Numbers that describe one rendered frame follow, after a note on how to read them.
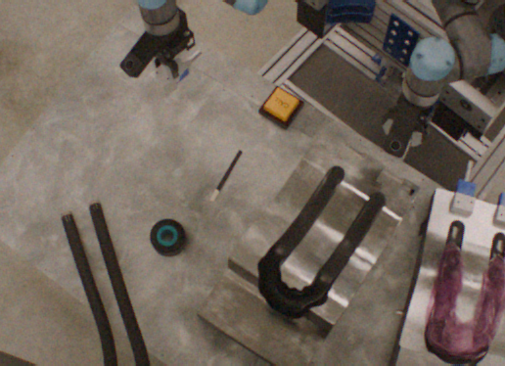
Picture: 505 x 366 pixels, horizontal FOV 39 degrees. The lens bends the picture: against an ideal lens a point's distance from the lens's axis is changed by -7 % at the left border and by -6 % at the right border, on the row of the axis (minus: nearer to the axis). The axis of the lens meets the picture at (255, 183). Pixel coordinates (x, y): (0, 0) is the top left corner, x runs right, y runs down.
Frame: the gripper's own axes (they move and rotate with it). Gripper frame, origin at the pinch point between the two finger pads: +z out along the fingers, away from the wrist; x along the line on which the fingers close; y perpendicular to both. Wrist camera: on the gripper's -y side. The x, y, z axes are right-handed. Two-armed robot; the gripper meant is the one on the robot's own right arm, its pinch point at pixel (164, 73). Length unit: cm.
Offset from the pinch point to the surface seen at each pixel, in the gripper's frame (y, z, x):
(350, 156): 18.9, 9.3, -40.7
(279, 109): 16.3, 11.9, -20.3
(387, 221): 13, 7, -57
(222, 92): 10.9, 15.6, -6.3
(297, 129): 16.9, 15.6, -25.8
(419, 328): 1, 8, -79
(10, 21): -3, 95, 114
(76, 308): -55, 96, 2
